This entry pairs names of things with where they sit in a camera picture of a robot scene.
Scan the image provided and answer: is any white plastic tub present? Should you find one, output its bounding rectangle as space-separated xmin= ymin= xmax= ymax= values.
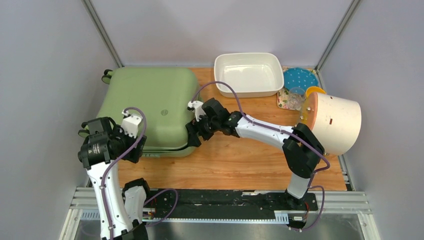
xmin=213 ymin=52 xmax=285 ymax=98

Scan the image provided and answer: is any cream cylindrical container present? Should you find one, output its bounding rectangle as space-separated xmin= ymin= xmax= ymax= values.
xmin=310 ymin=92 xmax=362 ymax=156

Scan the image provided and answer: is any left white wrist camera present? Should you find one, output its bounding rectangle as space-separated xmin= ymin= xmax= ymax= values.
xmin=120 ymin=110 xmax=143 ymax=139

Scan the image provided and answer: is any transparent orange disc lid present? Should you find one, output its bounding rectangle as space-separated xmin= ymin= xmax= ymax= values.
xmin=299 ymin=95 xmax=317 ymax=129

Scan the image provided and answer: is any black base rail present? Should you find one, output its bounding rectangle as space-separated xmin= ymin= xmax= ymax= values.
xmin=146 ymin=189 xmax=319 ymax=220

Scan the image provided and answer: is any green hard-shell suitcase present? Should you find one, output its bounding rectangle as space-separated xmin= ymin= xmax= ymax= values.
xmin=97 ymin=67 xmax=200 ymax=158

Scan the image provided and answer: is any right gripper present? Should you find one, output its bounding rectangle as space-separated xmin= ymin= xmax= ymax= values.
xmin=186 ymin=111 xmax=221 ymax=147

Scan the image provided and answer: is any yellow bowl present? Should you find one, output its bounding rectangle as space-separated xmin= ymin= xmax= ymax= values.
xmin=305 ymin=86 xmax=326 ymax=98

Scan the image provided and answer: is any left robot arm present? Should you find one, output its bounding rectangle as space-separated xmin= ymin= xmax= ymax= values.
xmin=77 ymin=113 xmax=153 ymax=240

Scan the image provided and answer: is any blue dotted plate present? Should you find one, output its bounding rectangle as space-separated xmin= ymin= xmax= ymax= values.
xmin=283 ymin=67 xmax=319 ymax=91

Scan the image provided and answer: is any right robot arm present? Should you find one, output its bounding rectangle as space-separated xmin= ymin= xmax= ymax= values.
xmin=185 ymin=98 xmax=325 ymax=210

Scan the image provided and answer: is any clear drinking glass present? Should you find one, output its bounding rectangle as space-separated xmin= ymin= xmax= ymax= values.
xmin=287 ymin=87 xmax=306 ymax=111

